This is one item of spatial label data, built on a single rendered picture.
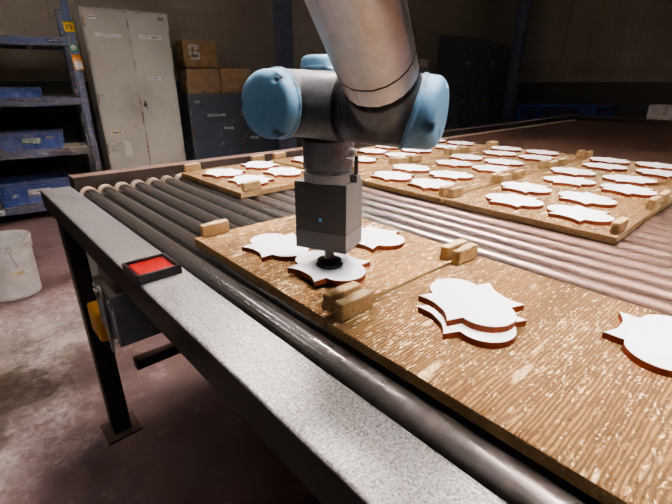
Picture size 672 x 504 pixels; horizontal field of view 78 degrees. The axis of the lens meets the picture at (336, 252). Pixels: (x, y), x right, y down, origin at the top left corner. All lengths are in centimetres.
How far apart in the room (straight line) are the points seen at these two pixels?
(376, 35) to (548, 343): 40
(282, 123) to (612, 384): 44
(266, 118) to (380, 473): 37
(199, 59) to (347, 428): 514
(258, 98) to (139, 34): 467
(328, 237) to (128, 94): 454
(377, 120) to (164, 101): 477
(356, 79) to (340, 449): 33
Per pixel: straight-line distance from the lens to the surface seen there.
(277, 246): 77
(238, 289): 68
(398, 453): 42
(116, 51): 507
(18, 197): 499
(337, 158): 59
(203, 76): 545
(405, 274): 69
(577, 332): 61
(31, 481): 187
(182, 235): 97
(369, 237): 81
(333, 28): 36
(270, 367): 51
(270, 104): 48
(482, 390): 47
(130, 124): 508
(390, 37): 37
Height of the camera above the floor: 122
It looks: 22 degrees down
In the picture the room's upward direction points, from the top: straight up
